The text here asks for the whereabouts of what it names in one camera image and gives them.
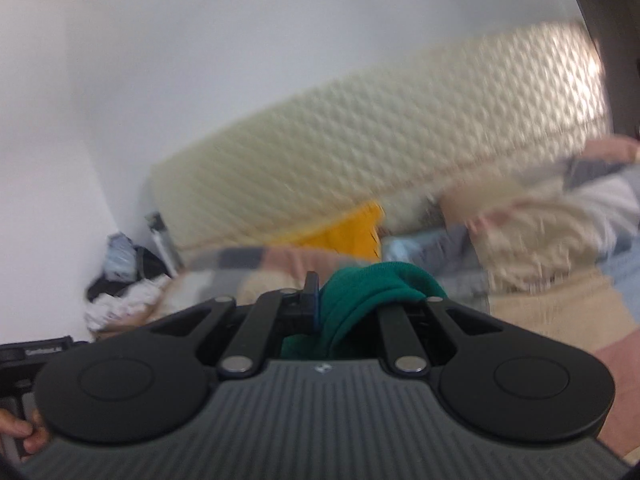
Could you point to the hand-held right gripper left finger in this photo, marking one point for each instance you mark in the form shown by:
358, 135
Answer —
313, 305

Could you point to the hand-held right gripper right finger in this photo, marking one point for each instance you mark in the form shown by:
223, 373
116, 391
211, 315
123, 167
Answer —
397, 332

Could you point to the green garment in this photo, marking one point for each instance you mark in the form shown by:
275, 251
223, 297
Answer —
360, 290

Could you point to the person's left hand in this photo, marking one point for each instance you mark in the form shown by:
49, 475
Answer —
27, 435

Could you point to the yellow plush object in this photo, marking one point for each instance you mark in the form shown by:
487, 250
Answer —
340, 235

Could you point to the wooden nightstand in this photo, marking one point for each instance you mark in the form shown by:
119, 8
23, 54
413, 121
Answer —
117, 332

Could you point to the blue white tissue pack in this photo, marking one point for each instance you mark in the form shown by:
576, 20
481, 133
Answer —
120, 257

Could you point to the black cloth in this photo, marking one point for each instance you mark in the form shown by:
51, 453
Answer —
150, 262

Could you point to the silver metal stand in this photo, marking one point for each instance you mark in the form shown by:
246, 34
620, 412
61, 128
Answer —
161, 240

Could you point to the pastel patchwork blanket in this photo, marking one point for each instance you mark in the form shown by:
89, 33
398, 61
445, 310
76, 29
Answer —
540, 240

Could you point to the cream quilted headboard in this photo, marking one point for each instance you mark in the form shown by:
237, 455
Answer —
380, 140

